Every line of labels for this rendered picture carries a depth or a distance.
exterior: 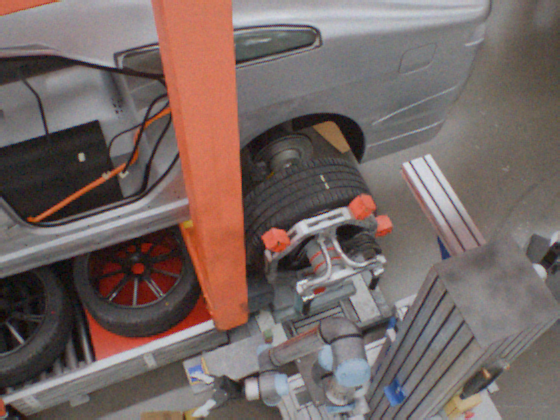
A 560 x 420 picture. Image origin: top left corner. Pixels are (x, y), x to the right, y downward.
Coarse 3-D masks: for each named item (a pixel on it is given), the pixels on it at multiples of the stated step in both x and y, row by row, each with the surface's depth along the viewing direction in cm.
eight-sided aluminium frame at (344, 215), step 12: (324, 216) 283; (336, 216) 286; (348, 216) 283; (372, 216) 300; (300, 228) 280; (312, 228) 279; (324, 228) 281; (372, 228) 300; (300, 240) 282; (276, 252) 286; (288, 252) 287; (360, 252) 319; (276, 264) 293; (276, 276) 305; (288, 276) 321; (300, 276) 322; (312, 276) 323
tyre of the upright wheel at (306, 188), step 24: (288, 168) 289; (312, 168) 289; (336, 168) 293; (264, 192) 289; (288, 192) 284; (312, 192) 282; (336, 192) 283; (360, 192) 291; (264, 216) 286; (288, 216) 280; (264, 264) 308
